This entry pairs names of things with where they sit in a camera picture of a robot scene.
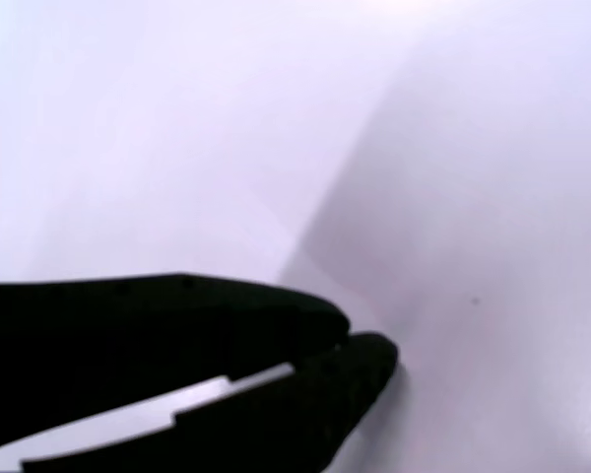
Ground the white table cover sheet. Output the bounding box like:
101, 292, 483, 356
0, 0, 591, 473

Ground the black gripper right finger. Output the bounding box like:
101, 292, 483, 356
20, 331, 401, 473

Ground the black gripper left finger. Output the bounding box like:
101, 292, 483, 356
0, 271, 352, 473

